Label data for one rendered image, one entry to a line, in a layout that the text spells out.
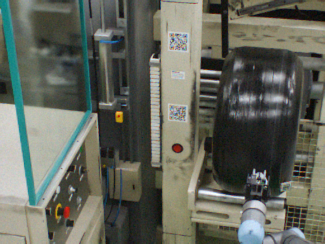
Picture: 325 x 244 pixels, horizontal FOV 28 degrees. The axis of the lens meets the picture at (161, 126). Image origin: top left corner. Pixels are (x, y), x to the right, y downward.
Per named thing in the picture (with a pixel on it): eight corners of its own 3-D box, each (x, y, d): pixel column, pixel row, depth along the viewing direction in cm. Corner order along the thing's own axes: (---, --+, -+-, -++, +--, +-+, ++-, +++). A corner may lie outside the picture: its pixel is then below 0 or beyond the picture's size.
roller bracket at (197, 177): (186, 210, 249) (187, 190, 244) (202, 154, 282) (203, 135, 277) (195, 211, 249) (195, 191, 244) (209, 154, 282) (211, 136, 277)
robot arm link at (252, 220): (236, 250, 195) (237, 228, 191) (240, 226, 204) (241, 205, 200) (262, 253, 194) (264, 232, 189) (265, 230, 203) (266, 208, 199)
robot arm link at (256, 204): (265, 227, 203) (238, 223, 204) (265, 218, 206) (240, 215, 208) (266, 209, 199) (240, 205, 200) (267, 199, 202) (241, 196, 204)
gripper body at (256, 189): (270, 175, 212) (268, 197, 202) (268, 195, 216) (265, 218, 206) (247, 171, 213) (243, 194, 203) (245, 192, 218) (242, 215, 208)
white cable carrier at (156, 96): (151, 166, 257) (149, 59, 232) (153, 159, 261) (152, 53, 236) (162, 167, 257) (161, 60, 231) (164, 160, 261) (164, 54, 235)
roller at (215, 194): (195, 197, 253) (194, 198, 249) (197, 186, 253) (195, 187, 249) (285, 209, 247) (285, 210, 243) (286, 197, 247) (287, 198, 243)
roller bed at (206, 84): (179, 128, 291) (179, 70, 275) (185, 112, 303) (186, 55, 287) (222, 133, 287) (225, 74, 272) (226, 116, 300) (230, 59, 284)
